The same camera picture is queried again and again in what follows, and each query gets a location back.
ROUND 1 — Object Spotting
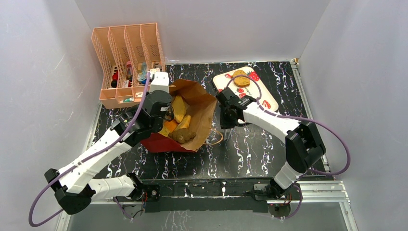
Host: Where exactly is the white card box in organizer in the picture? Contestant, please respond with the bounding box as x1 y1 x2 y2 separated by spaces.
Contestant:
150 68 161 75

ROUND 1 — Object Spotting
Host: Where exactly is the long yellow fake bread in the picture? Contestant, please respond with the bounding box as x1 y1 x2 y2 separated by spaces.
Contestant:
171 95 187 123

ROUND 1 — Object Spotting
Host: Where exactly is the pink plastic file organizer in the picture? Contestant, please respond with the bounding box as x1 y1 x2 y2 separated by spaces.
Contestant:
91 23 166 109

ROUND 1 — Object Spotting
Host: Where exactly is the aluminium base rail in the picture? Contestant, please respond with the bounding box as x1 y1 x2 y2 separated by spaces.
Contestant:
60 180 351 205

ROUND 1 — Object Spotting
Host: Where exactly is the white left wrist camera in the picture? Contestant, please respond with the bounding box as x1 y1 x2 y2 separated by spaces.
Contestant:
149 72 169 93

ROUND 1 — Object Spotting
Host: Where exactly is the strawberry print cutting board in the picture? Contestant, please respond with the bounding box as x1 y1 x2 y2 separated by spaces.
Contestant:
212 66 279 112

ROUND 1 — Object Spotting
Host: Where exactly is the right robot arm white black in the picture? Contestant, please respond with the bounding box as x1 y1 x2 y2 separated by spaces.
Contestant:
216 88 326 201

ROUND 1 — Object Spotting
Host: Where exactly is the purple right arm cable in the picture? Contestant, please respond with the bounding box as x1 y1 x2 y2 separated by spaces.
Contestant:
225 75 351 177

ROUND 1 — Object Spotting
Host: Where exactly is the blue packet in organizer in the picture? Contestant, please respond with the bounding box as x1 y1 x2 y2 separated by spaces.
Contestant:
137 62 147 85

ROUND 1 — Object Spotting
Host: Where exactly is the small white label box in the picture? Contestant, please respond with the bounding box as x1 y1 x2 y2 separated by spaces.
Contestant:
134 92 144 98

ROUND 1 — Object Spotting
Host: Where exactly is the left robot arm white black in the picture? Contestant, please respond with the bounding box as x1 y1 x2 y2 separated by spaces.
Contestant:
44 90 172 215

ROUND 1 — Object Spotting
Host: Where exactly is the brown twisted fake bread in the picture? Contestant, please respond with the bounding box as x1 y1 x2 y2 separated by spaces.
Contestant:
168 128 196 144

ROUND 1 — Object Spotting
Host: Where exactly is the small green white tube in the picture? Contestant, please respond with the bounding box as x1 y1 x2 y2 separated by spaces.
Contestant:
123 97 134 103

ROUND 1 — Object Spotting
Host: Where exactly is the red brown paper bag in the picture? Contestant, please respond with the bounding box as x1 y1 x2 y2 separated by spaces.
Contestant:
141 79 217 153

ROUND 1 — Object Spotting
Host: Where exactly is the red dark bottle in organizer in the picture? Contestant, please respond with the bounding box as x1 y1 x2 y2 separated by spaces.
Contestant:
110 71 119 88

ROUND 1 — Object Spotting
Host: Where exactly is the pink brown bottle in organizer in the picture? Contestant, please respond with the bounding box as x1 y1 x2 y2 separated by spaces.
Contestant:
125 61 133 80

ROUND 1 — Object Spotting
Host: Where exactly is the round yellow fake bread slice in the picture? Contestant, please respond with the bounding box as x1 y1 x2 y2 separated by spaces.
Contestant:
232 70 251 88

